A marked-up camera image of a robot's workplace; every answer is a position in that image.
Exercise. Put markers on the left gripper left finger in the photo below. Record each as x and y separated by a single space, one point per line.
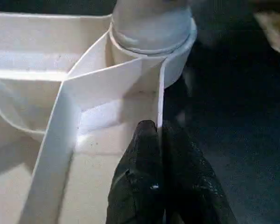
137 182

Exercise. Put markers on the white plastic table top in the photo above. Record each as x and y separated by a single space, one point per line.
49 116

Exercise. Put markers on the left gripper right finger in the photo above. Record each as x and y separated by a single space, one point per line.
191 186

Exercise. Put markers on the white plastic table leg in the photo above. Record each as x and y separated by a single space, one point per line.
151 25

